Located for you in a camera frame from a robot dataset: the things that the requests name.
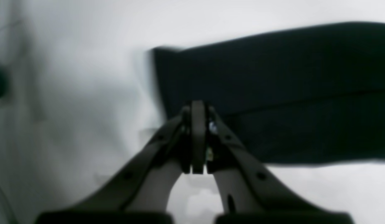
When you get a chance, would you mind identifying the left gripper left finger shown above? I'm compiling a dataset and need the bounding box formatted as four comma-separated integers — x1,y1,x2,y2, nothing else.
36,101,199,224

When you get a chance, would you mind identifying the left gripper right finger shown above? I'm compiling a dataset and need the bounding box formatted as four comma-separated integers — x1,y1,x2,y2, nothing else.
199,101,353,224

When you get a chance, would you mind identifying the black T-shirt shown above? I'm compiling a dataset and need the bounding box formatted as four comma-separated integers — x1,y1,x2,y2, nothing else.
151,22,385,164

